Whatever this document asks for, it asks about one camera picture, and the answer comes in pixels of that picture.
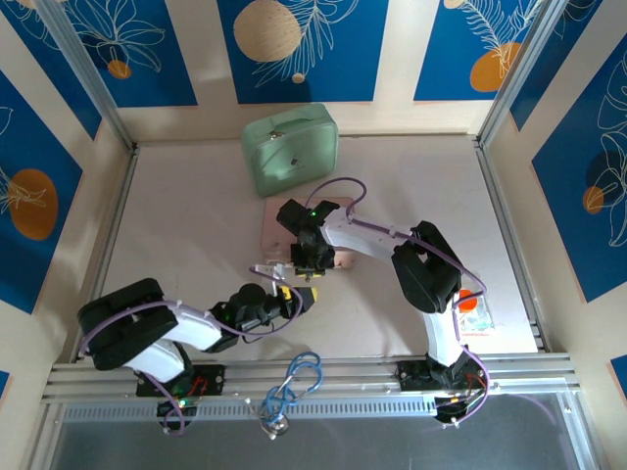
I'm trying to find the pink box with couple print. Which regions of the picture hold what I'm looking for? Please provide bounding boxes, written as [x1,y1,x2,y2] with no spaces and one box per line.
[262,195,358,271]

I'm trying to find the mint green zip case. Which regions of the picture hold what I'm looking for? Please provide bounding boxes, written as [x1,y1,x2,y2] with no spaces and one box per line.
[240,102,342,199]

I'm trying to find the printed paper card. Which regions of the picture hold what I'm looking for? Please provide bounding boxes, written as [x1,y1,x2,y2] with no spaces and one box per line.
[458,301,496,339]

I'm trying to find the grey metal sheet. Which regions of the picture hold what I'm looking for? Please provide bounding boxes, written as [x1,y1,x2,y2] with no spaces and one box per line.
[46,391,594,470]

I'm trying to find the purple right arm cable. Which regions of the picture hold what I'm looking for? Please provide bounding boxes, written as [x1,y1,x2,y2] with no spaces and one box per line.
[304,176,491,427]

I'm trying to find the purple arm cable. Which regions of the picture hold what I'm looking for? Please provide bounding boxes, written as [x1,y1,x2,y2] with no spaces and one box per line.
[77,286,305,437]
[304,176,491,427]

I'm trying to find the aluminium frame rail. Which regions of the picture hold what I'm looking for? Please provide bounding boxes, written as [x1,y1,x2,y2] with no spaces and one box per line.
[41,352,582,402]

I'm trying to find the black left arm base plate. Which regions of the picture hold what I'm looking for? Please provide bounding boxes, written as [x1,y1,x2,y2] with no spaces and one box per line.
[135,364,227,398]

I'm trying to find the blue coiled cable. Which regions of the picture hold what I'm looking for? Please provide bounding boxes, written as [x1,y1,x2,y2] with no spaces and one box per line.
[258,351,323,432]

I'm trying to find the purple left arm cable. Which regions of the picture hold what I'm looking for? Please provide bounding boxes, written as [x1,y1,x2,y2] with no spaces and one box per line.
[77,286,305,437]

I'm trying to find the grey slotted cable duct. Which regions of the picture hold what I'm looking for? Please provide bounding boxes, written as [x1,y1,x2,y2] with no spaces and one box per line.
[58,395,438,423]

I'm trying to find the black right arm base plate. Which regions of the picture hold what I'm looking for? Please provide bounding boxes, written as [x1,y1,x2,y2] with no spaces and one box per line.
[397,360,491,393]

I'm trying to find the aluminium side rail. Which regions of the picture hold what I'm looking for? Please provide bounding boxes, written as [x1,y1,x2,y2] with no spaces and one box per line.
[72,141,141,366]
[473,139,548,353]

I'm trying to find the aluminium frame post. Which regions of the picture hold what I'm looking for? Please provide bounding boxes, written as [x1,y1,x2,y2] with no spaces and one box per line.
[36,0,138,151]
[477,0,574,148]

